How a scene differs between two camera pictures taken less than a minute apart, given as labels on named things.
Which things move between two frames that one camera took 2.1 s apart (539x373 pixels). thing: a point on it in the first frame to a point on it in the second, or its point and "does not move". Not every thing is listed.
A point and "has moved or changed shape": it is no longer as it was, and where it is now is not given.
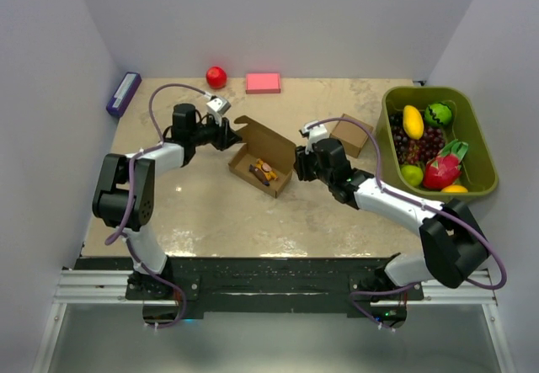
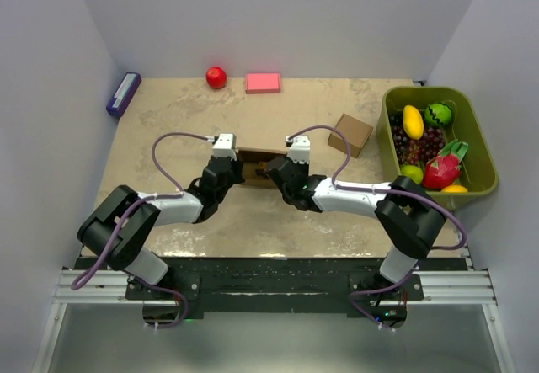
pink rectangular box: (259, 83) does not move
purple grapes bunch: (416, 151) does not move
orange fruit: (455, 189) does not move
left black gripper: (226, 137) to (237, 166)
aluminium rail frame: (82, 286) does not move
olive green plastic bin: (477, 172) does not move
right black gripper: (301, 162) to (304, 167)
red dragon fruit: (443, 169) does not move
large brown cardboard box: (265, 143) has moved or changed shape
